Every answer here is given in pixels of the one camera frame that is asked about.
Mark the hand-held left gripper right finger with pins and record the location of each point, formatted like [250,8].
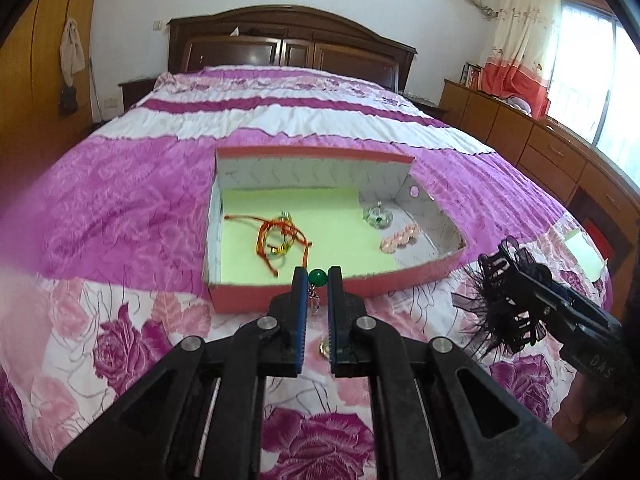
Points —
[336,330]

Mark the white cloth bundle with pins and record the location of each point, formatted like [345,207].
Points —
[519,105]

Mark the row of books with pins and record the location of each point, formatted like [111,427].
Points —
[472,77]

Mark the gold flower earring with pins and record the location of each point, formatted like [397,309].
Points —
[326,349]

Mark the pink cardboard box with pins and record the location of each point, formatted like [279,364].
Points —
[390,285]

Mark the pink hair clip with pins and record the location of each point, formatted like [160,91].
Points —
[400,240]

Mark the person's right hand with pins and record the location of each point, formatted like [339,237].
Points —
[595,405]

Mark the black feather hair claw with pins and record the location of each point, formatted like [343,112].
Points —
[505,310]

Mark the hanging dark bag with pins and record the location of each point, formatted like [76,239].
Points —
[67,100]

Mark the white wall switch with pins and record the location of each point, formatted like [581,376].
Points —
[158,25]

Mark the light green paper piece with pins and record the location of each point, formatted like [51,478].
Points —
[585,255]

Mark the dark wooden headboard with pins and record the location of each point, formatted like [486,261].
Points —
[280,20]

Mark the yellow wooden wardrobe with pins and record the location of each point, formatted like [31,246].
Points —
[30,85]

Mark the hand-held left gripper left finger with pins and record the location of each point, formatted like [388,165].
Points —
[300,330]

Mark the dark wooden nightstand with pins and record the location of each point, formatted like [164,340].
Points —
[425,107]
[137,92]

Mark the light green paper liner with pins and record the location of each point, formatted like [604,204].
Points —
[330,230]

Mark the low wooden cabinet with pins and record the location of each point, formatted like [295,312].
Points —
[550,150]

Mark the cream and orange curtain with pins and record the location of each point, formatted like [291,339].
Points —
[520,35]

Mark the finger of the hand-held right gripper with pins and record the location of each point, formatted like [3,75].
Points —
[552,310]
[580,305]

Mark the thin white pole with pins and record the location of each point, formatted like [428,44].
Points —
[95,95]

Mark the hanging beige cloth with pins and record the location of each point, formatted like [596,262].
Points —
[71,55]

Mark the window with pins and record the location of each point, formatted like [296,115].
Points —
[585,85]

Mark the green bead earring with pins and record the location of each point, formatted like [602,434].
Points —
[317,277]

